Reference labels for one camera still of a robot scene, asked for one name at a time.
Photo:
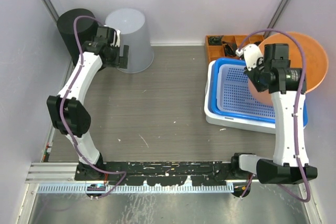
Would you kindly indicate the orange compartment organizer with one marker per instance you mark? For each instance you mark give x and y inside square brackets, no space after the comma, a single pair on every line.
[222,46]

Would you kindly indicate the dark rolled item centre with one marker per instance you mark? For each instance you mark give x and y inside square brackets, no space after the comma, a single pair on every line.
[229,49]

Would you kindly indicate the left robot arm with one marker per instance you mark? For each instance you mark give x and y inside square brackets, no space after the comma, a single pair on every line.
[66,109]

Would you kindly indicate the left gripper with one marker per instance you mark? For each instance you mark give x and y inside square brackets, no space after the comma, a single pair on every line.
[120,61]

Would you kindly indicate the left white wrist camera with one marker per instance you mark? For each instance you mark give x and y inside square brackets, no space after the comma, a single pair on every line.
[116,38]

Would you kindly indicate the dark rolled item far left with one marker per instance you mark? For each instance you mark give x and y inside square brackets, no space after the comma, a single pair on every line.
[215,40]

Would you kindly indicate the black bucket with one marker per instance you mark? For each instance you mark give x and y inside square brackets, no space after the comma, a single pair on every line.
[86,29]

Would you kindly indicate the black mounting rail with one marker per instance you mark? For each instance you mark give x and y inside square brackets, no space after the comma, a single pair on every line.
[209,173]

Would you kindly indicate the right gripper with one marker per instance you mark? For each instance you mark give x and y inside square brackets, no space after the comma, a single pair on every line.
[259,87]

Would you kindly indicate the white cable duct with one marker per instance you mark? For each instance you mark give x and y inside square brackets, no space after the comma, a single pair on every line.
[144,189]

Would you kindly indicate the grey bucket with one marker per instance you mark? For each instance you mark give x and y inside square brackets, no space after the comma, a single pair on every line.
[135,34]

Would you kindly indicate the white plastic tub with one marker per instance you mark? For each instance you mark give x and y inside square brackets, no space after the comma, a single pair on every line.
[223,121]

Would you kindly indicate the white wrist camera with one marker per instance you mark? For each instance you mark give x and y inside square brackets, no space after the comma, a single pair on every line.
[116,38]
[251,55]

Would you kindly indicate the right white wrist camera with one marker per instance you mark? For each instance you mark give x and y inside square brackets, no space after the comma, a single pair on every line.
[251,55]

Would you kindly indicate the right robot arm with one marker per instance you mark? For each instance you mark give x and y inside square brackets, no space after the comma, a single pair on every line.
[270,70]

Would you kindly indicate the dark rolled item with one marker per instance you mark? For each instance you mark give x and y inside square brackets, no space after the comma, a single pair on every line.
[229,49]
[215,40]

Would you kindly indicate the blue perforated basket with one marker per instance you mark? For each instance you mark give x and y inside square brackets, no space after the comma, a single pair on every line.
[230,95]

